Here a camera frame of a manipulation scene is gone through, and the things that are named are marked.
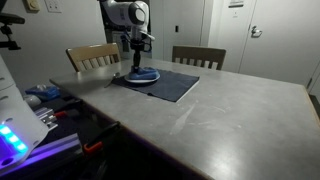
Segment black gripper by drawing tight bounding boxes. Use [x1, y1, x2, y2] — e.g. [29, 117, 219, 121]
[129, 38, 146, 72]

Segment blue microfibre towel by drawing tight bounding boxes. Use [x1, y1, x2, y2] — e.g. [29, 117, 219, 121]
[128, 65, 159, 81]

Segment white robot base blue lights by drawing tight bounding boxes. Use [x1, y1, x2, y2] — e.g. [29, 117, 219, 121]
[0, 54, 50, 169]

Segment white round plate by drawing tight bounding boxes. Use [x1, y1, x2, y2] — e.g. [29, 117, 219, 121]
[124, 71, 161, 84]

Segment silver metal spoon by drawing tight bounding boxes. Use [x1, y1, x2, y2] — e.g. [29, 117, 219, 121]
[103, 71, 122, 89]

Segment dark blue cloth placemat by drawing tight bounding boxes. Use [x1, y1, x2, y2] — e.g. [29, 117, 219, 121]
[110, 68, 201, 103]

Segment wooden slat-back chair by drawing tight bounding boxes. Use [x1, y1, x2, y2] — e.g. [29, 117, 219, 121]
[65, 42, 122, 73]
[171, 45, 227, 71]

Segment white door with black latch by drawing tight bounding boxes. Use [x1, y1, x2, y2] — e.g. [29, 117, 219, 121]
[162, 0, 205, 61]

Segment blue plastic pack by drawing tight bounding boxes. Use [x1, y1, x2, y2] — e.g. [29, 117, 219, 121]
[24, 84, 62, 102]

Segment beige round thermostat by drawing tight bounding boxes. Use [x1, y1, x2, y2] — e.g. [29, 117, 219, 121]
[26, 0, 41, 13]

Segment thin black camera cable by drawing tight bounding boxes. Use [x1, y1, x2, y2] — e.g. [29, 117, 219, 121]
[142, 39, 153, 53]

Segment orange handled black clamp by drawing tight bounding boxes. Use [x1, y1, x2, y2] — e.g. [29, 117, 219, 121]
[53, 109, 69, 119]
[82, 120, 122, 155]

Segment white double switch plate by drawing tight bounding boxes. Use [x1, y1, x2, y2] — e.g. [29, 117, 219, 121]
[44, 0, 63, 14]

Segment silver metal bracket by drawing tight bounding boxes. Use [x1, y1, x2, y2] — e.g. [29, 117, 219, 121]
[33, 107, 58, 132]

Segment aluminium frame rail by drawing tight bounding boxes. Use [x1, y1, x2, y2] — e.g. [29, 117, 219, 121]
[0, 132, 83, 176]

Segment silver door lever handle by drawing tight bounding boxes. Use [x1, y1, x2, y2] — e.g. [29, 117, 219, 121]
[250, 25, 263, 38]

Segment black camera on stand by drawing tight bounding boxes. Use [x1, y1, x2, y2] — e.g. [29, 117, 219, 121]
[0, 12, 26, 52]

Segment white door with lever handle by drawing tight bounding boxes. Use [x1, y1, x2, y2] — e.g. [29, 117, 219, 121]
[238, 0, 320, 86]

